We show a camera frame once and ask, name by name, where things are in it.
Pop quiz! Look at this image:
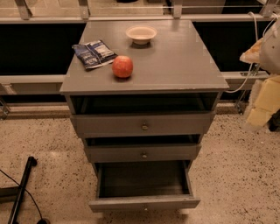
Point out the blue white snack bag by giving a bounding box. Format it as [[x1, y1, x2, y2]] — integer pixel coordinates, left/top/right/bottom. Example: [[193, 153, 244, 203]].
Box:
[[72, 40, 117, 69]]

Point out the black floor cable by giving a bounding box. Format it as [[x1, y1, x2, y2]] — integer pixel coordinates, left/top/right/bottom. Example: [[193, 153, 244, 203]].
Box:
[[0, 169, 51, 224]]

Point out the grey middle drawer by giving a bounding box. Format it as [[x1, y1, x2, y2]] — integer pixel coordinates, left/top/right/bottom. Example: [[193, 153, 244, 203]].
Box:
[[85, 143, 201, 163]]

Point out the metal railing frame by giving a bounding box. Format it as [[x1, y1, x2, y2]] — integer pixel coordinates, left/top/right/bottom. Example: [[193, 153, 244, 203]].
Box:
[[0, 0, 280, 121]]

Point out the grey top drawer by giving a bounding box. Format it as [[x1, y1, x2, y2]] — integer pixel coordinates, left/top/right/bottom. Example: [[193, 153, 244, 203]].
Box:
[[71, 112, 214, 138]]

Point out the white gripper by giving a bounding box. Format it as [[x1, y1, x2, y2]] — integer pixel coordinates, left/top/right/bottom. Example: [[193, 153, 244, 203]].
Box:
[[243, 74, 280, 131]]

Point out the grey drawer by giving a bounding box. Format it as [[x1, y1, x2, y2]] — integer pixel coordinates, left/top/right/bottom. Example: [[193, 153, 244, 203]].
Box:
[[85, 143, 201, 163], [89, 161, 200, 212], [71, 112, 214, 138]]

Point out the grey wooden drawer cabinet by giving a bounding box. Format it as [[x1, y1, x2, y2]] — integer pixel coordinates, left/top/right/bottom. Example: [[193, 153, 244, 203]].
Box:
[[59, 19, 230, 170]]

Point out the black stand leg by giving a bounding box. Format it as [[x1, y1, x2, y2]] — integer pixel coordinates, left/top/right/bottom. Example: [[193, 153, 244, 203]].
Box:
[[0, 157, 37, 224]]

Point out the grey bottom drawer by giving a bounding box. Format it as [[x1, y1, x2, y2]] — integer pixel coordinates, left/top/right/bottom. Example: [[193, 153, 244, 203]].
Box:
[[89, 161, 200, 212]]

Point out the red apple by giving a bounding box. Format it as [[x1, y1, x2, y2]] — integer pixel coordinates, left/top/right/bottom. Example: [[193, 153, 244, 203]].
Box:
[[112, 55, 133, 78]]

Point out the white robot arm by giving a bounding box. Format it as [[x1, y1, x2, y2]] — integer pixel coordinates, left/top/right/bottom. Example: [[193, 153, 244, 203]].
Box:
[[240, 20, 280, 131]]

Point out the white hanging cable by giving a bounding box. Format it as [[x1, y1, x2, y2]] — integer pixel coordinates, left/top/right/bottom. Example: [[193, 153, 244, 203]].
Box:
[[224, 11, 279, 95]]

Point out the white paper bowl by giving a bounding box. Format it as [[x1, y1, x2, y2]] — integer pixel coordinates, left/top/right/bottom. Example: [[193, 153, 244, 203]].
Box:
[[126, 25, 158, 45]]

